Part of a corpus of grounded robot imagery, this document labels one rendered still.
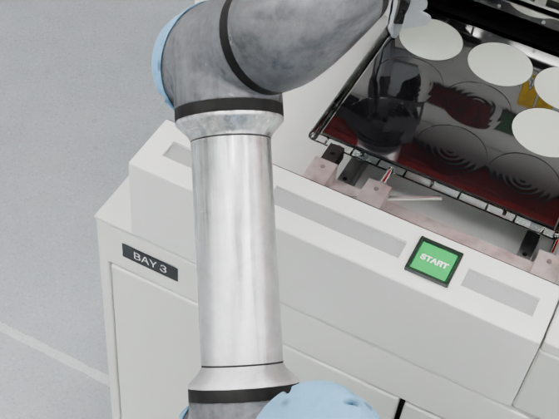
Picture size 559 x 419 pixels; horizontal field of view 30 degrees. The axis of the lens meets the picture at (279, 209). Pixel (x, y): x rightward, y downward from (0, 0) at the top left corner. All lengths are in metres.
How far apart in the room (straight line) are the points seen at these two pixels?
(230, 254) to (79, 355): 1.28
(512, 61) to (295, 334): 0.56
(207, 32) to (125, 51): 1.92
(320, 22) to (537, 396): 0.55
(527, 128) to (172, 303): 0.57
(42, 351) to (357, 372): 1.05
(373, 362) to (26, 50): 1.84
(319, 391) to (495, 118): 0.69
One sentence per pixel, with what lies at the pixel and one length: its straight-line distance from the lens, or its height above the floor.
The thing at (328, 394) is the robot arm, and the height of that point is 1.11.
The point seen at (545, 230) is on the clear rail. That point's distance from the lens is 1.42.
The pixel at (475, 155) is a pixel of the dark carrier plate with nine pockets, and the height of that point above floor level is 0.90.
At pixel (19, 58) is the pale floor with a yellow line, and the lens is 2.97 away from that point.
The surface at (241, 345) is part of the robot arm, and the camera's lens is 1.05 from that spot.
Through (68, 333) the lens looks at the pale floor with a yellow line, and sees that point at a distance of 2.34.
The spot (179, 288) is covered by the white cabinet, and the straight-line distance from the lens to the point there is 1.47.
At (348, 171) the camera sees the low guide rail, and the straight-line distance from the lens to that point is 1.50.
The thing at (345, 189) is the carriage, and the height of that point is 0.88.
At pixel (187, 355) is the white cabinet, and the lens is 1.60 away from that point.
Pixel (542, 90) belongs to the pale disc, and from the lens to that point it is 1.63.
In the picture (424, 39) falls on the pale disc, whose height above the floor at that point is 0.90.
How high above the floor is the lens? 1.93
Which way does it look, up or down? 49 degrees down
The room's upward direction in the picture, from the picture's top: 7 degrees clockwise
